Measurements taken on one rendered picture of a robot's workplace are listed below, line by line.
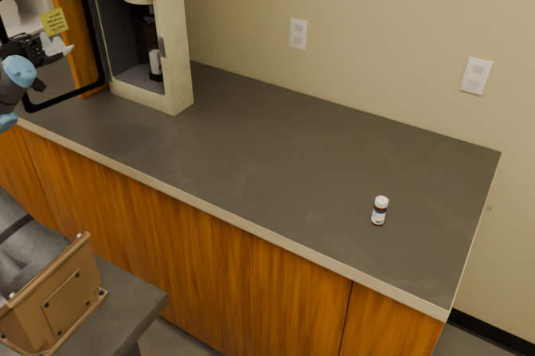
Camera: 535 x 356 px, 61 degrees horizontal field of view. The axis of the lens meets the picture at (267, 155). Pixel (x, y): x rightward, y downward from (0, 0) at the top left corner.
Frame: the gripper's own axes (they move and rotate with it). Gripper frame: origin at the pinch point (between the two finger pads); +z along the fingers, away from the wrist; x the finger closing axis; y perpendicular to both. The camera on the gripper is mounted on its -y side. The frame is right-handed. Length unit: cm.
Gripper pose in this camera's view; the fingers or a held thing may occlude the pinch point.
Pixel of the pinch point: (64, 47)
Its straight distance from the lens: 154.4
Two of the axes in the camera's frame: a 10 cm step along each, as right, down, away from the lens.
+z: 5.4, -5.1, 6.6
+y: -0.2, -8.0, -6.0
